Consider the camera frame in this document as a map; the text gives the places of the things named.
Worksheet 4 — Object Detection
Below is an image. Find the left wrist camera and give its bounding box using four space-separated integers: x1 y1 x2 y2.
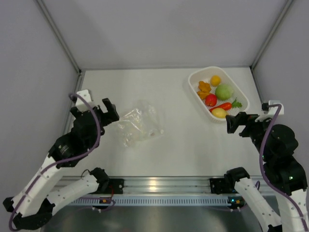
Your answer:
69 89 96 112

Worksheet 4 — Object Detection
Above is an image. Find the yellow fake pear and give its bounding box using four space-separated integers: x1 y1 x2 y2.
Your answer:
211 108 228 119

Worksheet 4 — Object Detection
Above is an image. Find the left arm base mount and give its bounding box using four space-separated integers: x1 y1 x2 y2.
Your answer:
95 178 125 195

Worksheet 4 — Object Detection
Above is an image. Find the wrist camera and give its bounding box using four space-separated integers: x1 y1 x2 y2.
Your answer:
69 89 96 112
259 100 284 121

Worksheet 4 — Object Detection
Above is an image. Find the orange fake fruit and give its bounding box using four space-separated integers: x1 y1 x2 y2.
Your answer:
197 81 211 100

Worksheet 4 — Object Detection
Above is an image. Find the aluminium mounting rail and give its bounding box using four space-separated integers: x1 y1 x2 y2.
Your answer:
110 176 223 195

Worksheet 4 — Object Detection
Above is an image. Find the yellow fake lemon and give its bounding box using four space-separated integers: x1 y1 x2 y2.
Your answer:
210 75 221 87

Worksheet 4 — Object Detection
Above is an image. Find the green fake cabbage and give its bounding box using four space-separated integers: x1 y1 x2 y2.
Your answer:
215 84 234 101

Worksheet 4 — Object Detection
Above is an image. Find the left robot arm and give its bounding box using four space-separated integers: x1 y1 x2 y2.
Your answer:
3 94 119 232

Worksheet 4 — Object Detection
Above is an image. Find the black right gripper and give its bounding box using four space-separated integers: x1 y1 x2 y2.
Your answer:
225 111 274 161

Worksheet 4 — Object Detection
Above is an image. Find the white slotted cable duct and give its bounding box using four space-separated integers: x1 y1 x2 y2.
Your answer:
70 195 243 206

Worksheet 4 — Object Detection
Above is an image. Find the clear zip top bag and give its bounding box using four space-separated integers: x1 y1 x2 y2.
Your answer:
113 100 164 147

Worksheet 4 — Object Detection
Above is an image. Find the white perforated plastic basket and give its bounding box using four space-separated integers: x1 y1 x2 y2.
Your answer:
188 66 250 123

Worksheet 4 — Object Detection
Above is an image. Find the fake carrot with green leaves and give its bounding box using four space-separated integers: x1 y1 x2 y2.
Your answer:
210 99 242 112

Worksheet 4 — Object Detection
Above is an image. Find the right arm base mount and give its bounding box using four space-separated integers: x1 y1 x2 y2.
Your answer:
209 178 237 194

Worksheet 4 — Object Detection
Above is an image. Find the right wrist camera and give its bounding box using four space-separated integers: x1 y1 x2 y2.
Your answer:
259 100 284 121

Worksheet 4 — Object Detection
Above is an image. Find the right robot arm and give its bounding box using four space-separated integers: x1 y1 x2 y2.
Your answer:
224 112 309 232

